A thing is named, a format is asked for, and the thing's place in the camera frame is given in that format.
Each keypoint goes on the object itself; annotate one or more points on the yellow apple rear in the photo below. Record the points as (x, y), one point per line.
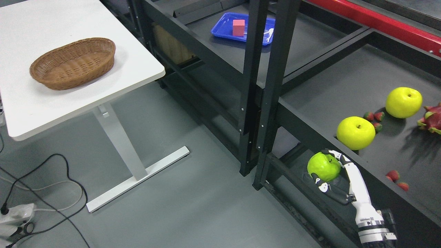
(403, 102)

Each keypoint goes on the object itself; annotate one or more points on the brown wicker basket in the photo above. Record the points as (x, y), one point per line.
(74, 64)

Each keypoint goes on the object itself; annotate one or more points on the white table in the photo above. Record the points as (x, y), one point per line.
(31, 28)

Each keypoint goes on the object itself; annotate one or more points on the black metal shelf rack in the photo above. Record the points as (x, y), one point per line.
(222, 81)

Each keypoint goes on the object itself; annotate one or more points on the yellow apple front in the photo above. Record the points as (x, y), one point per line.
(355, 132)

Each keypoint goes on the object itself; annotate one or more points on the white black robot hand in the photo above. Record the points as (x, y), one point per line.
(357, 195)

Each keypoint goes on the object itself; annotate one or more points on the blue plastic tray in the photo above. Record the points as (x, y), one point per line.
(224, 28)

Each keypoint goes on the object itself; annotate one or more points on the white power strip near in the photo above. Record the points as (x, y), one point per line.
(18, 221)

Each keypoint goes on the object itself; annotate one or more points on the red block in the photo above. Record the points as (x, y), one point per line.
(238, 27)

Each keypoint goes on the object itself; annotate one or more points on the dragon fruit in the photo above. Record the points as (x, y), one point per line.
(431, 120)

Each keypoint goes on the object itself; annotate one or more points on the green apple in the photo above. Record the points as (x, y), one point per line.
(325, 166)

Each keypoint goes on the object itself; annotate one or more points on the black metal shelf right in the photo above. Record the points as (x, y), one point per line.
(300, 113)

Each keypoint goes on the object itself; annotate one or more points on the yellow apple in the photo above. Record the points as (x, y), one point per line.
(403, 102)
(355, 132)

